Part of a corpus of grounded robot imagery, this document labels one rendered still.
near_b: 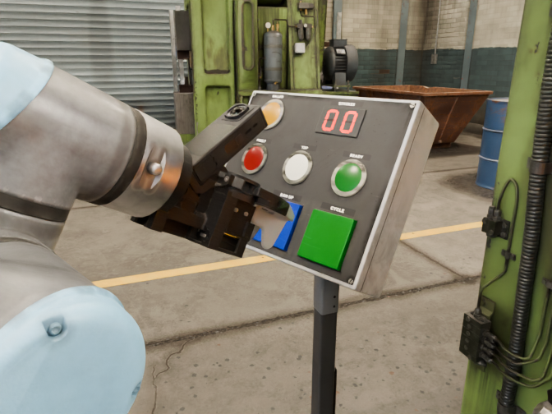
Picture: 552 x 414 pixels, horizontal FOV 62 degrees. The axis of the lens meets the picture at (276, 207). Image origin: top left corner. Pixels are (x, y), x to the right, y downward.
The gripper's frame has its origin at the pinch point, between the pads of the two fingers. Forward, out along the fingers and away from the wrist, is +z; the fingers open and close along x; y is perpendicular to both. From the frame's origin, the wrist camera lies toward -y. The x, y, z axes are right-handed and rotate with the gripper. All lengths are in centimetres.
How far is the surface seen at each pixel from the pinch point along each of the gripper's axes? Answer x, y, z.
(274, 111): -19.1, -17.3, 10.4
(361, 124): -1.0, -16.7, 10.8
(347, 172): -0.2, -9.0, 10.3
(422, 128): 7.0, -18.3, 13.9
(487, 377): 18, 14, 46
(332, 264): 2.7, 4.4, 9.9
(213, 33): -359, -179, 221
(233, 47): -344, -174, 239
